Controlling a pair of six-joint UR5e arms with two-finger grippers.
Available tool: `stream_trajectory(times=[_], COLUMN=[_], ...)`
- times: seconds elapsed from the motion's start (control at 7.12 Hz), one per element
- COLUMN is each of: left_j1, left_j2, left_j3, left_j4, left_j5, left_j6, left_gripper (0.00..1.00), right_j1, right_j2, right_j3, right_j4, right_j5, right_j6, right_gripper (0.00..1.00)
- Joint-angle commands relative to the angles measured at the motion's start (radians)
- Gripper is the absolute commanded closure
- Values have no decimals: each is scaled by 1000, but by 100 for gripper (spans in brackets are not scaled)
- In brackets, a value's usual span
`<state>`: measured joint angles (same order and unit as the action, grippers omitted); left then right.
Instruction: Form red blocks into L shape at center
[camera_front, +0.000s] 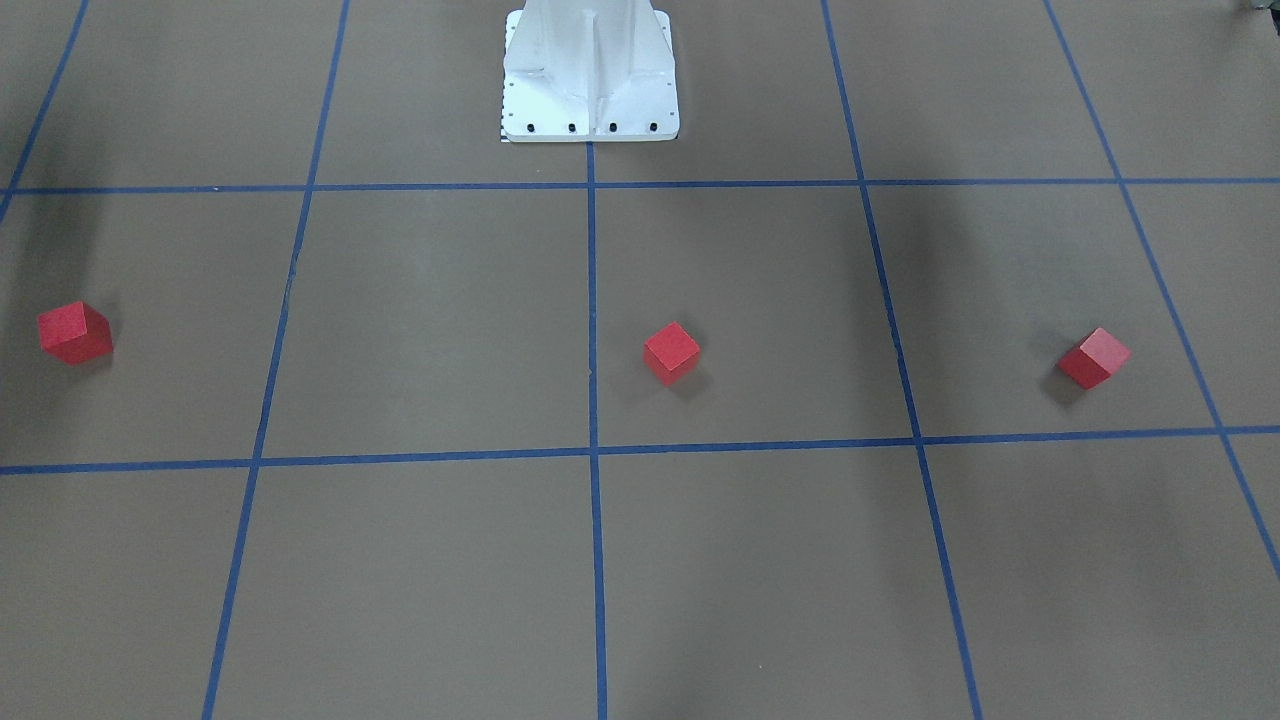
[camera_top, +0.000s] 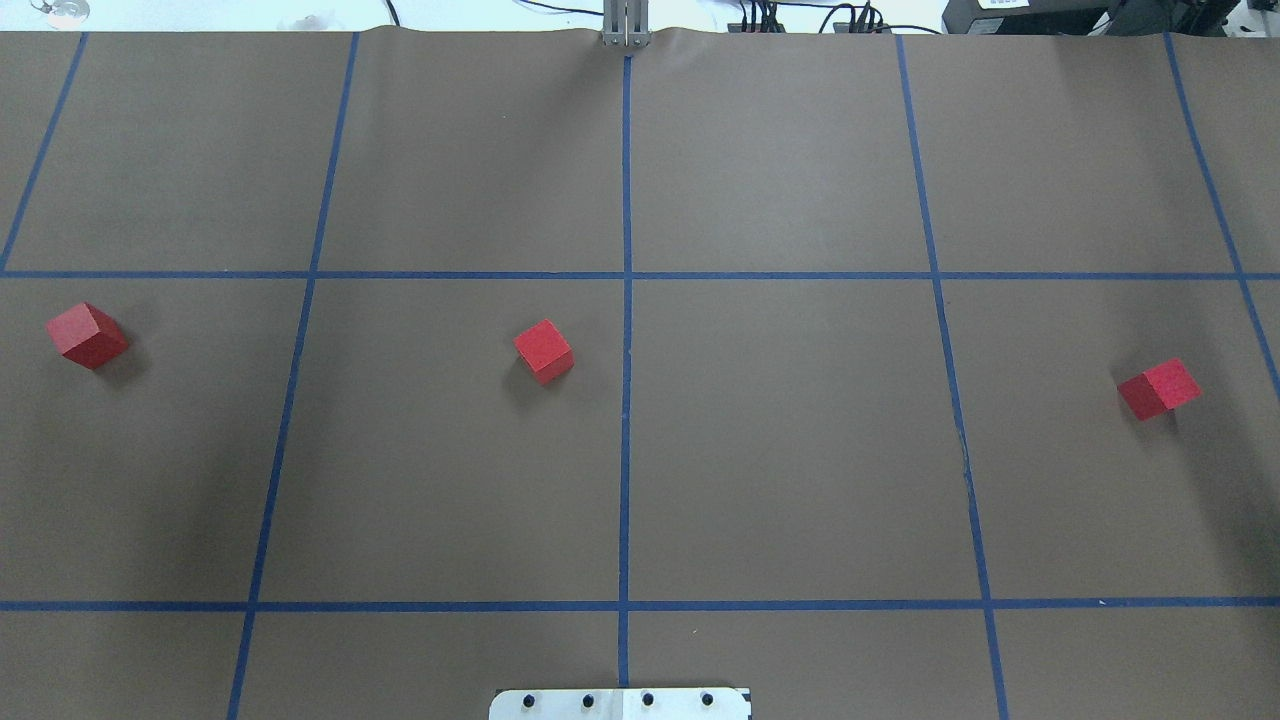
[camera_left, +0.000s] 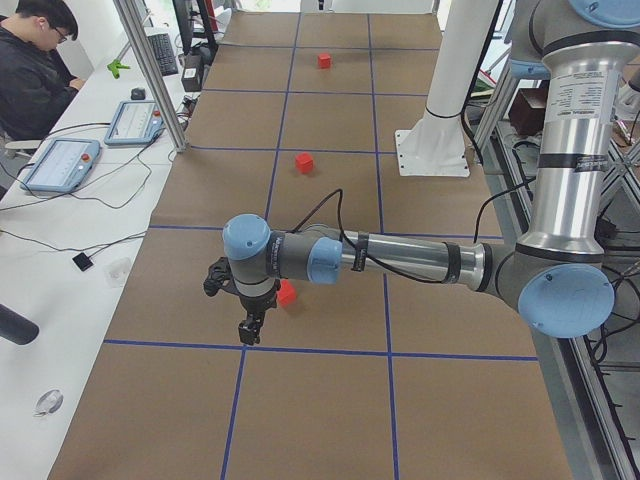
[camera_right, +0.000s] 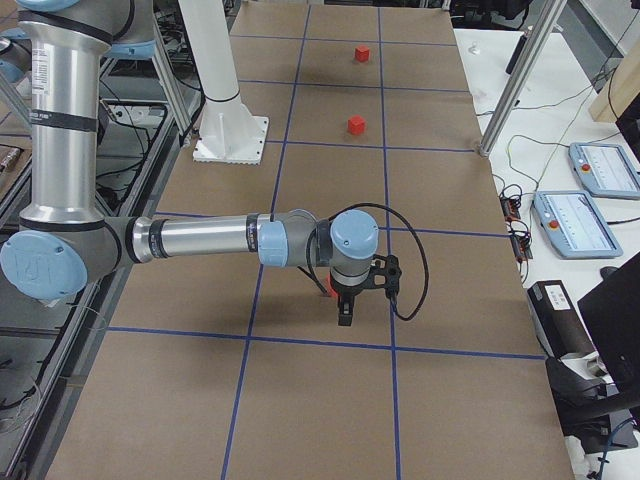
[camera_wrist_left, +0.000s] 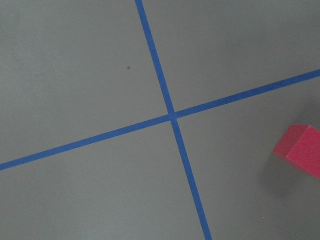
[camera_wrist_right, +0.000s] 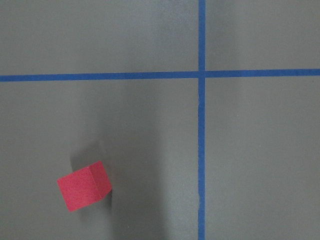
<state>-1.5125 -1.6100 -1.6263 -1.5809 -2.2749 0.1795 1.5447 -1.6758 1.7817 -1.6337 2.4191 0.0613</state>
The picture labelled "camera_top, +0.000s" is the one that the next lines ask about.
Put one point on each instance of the brown paper table mat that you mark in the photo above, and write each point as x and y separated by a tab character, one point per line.
848	314

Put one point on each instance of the grey aluminium camera post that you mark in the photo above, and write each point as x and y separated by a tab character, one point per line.
626	23

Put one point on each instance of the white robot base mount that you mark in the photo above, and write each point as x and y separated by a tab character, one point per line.
623	703

